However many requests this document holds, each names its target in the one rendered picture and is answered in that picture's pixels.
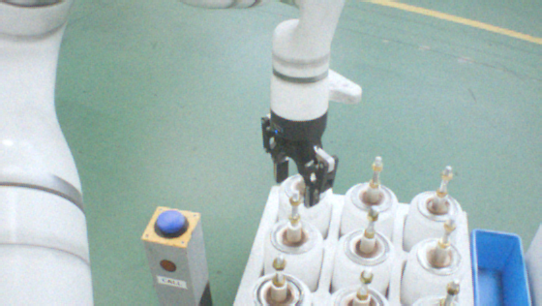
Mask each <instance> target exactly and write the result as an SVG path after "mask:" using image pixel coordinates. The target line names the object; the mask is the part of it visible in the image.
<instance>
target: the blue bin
mask: <svg viewBox="0 0 542 306"><path fill-rule="evenodd" d="M469 255H470V262H471V264H470V269H471V275H472V276H471V281H472V293H473V305H474V306H531V301H530V293H529V287H528V280H527V268H526V261H525V258H524V250H523V243H522V239H521V237H520V236H519V235H518V234H514V233H509V232H504V231H502V232H499V231H494V230H489V229H486V230H484V229H474V230H473V231H472V232H471V235H470V244H469Z"/></svg>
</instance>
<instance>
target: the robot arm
mask: <svg viewBox="0 0 542 306"><path fill-rule="evenodd" d="M177 1H180V2H182V3H184V4H186V5H187V6H193V7H197V8H201V9H206V10H208V9H250V8H257V7H261V6H263V5H265V4H267V3H268V2H271V1H272V0H177ZM274 1H278V2H282V3H286V4H288V5H290V6H292V7H295V8H297V9H299V14H300V19H294V20H288V21H283V22H282V23H281V24H279V25H278V26H277V28H276V29H275V31H274V34H273V40H272V76H271V81H270V114H268V115H266V116H263V117H261V119H260V121H261V131H262V141H263V149H264V151H265V153H270V154H271V160H272V162H273V163H274V175H275V181H276V182H277V183H281V182H283V181H285V180H287V179H288V175H289V159H288V158H287V157H289V158H290V159H291V160H292V161H293V162H294V163H295V164H296V167H297V171H298V173H299V174H300V175H302V176H303V179H304V182H305V186H306V188H305V197H304V206H305V207H306V208H308V209H309V208H311V207H313V206H315V205H317V204H318V203H319V198H320V194H322V193H324V192H326V191H328V190H329V189H331V188H333V185H334V181H335V176H336V172H337V168H338V163H339V158H338V156H337V155H335V154H334V155H332V156H330V157H329V156H328V155H327V154H326V153H325V152H324V151H323V144H322V139H321V138H322V136H323V132H324V130H325V128H326V124H327V112H328V101H334V102H339V103H342V104H347V105H355V104H358V103H360V99H361V92H362V90H361V89H360V87H359V86H358V85H356V84H354V83H353V82H352V81H350V80H348V79H346V78H344V77H343V76H340V75H339V74H337V73H335V72H334V71H333V70H331V69H329V65H330V55H329V51H330V43H331V40H332V38H333V35H334V33H335V30H336V28H337V22H338V19H339V17H340V15H341V12H342V10H343V8H344V3H345V1H346V0H274ZM74 2H75V0H0V306H94V299H93V293H92V279H91V269H90V256H89V253H88V241H87V227H86V216H85V211H84V205H83V198H82V191H81V185H80V180H79V176H78V173H77V171H76V168H75V160H74V159H73V156H72V154H71V152H70V149H69V146H68V144H67V142H66V141H65V139H64V136H63V134H62V132H61V130H60V125H59V124H58V122H57V118H56V112H55V105H54V95H55V80H56V66H57V58H58V54H59V51H60V46H61V42H62V38H63V35H64V32H65V29H66V26H67V24H68V21H69V18H70V16H71V11H72V9H73V5H74ZM272 137H274V141H273V142H271V143H270V138H272ZM312 161H314V163H313V164H312V165H311V166H309V167H307V168H305V165H307V164H308V163H310V162H312ZM313 172H314V173H315V176H316V179H314V180H312V178H311V173H313Z"/></svg>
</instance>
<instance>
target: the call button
mask: <svg viewBox="0 0 542 306"><path fill-rule="evenodd" d="M184 222H185V220H184V215H183V214H182V213H180V212H179V211H176V210H166V211H164V212H162V213H161V214H159V216H158V220H157V223H158V226H159V228H160V229H161V230H162V231H164V232H167V233H173V232H176V231H178V230H180V229H181V228H182V227H183V225H184Z"/></svg>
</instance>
